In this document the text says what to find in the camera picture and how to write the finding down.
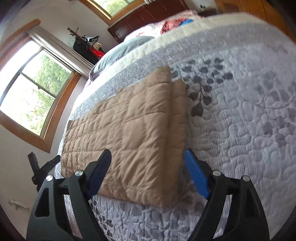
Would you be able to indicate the small wooden head window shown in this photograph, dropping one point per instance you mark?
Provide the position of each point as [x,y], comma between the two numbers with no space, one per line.
[111,11]

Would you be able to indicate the coat rack with clothes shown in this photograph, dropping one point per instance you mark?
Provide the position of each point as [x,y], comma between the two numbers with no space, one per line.
[88,47]

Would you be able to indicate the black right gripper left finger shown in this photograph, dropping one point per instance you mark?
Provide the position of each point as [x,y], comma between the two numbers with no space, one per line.
[62,209]

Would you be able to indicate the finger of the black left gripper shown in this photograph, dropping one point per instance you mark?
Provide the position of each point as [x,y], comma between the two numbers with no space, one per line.
[50,165]

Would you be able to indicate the beige quilted down jacket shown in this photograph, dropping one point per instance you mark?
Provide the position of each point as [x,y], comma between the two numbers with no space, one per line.
[144,127]

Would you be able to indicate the dark wooden headboard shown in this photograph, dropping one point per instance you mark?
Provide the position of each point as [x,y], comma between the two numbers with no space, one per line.
[144,15]

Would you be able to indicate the blue cloth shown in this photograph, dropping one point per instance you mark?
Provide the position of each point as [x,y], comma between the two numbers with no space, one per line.
[185,22]

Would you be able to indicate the beige side curtain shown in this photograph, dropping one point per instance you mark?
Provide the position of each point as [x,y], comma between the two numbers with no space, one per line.
[61,50]

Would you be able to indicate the large wooden side window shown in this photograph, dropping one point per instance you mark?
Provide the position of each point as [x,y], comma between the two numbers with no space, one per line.
[35,88]

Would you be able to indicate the grey-blue pillow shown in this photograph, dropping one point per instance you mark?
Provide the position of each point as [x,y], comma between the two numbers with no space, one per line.
[117,53]

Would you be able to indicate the grey leaf-pattern quilted bedspread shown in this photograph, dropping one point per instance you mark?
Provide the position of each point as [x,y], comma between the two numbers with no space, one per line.
[240,74]

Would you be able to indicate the orange wooden wardrobe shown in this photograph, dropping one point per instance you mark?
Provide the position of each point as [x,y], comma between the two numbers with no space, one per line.
[260,9]

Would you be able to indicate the dark bedside table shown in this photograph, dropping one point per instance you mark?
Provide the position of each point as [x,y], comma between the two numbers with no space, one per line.
[207,11]

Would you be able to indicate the red patterned cloth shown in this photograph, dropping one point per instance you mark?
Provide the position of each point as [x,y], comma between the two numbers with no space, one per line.
[171,24]

